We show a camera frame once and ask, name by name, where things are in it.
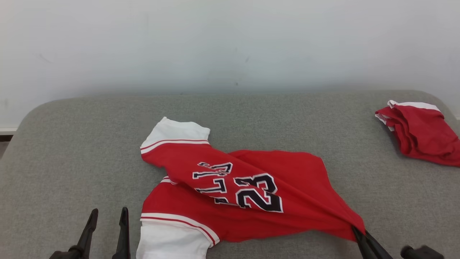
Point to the grey fabric sofa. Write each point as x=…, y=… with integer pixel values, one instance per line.
x=90, y=162

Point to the red shorts with white stripes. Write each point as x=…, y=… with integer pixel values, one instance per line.
x=424, y=136

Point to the dark wall baseboard strip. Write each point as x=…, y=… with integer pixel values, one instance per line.
x=6, y=138

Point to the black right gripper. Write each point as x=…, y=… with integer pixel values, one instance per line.
x=424, y=253

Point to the red number 23 jersey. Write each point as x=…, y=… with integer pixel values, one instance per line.
x=305, y=187

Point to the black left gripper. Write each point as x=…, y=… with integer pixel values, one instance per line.
x=64, y=255

